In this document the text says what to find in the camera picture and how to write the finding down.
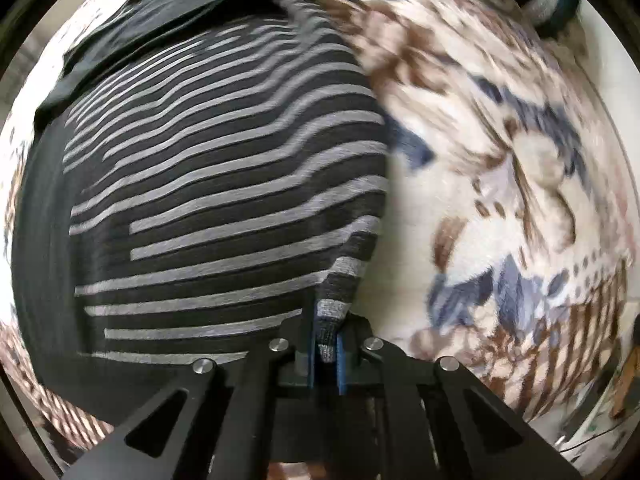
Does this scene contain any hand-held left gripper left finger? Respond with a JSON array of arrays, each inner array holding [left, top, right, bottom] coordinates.
[[62, 304, 317, 480]]

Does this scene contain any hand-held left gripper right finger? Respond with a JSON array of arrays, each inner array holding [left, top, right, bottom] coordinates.
[[336, 314, 582, 480]]

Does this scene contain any black grey-striped sweater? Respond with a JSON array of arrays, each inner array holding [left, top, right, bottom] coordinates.
[[12, 0, 391, 426]]

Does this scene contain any floral fleece blanket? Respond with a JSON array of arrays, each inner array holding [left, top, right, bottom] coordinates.
[[0, 0, 637, 480]]

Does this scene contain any wooden brown object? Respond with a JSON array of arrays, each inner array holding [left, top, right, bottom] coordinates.
[[609, 339, 637, 421]]

